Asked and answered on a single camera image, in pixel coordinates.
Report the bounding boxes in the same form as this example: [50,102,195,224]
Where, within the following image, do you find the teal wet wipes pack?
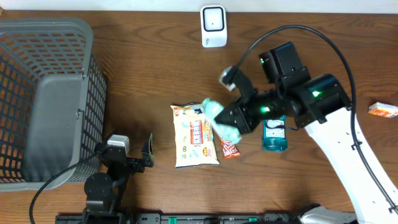
[198,97,243,146]

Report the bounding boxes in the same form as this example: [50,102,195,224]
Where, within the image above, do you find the brown chocolate bar wrapper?
[217,133,241,159]

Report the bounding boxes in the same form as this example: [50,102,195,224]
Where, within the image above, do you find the blue mouthwash bottle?
[262,116,288,152]

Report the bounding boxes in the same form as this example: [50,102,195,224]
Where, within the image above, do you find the white snack bag red label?
[171,103,220,168]

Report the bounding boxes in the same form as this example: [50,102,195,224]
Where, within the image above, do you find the small orange white box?
[368,102,397,118]

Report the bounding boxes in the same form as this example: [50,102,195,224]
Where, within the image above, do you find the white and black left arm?
[83,134,154,223]

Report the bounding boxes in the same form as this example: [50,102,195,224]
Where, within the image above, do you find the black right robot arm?
[215,42,397,223]

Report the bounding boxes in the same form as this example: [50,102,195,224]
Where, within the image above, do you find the white barcode scanner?
[200,5,228,48]

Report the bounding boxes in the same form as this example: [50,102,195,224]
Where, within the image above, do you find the grey plastic shopping basket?
[1,18,107,192]

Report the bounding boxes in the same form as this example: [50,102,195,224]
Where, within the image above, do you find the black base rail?
[55,213,300,224]

